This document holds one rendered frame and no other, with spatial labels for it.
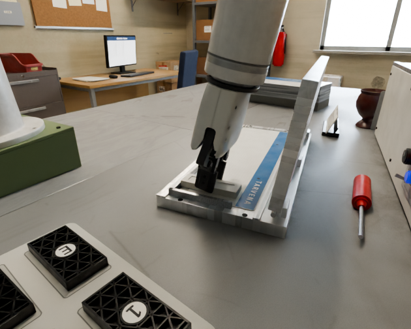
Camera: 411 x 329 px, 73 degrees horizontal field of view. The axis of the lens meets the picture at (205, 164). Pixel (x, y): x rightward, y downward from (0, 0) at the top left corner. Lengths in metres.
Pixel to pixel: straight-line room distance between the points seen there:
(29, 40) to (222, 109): 3.15
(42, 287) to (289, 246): 0.30
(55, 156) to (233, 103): 0.39
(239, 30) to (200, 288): 0.29
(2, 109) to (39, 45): 2.87
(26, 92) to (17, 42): 0.68
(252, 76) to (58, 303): 0.33
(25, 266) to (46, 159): 0.26
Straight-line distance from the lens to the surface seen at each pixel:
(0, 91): 0.62
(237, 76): 0.36
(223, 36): 0.36
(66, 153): 0.64
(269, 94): 1.21
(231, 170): 0.54
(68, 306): 0.34
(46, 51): 3.51
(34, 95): 2.88
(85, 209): 0.50
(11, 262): 0.42
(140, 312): 0.30
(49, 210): 0.52
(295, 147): 0.35
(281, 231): 0.41
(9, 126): 0.63
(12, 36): 3.38
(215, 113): 0.37
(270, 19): 0.36
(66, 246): 0.39
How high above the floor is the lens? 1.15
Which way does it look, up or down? 25 degrees down
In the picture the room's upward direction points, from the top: straight up
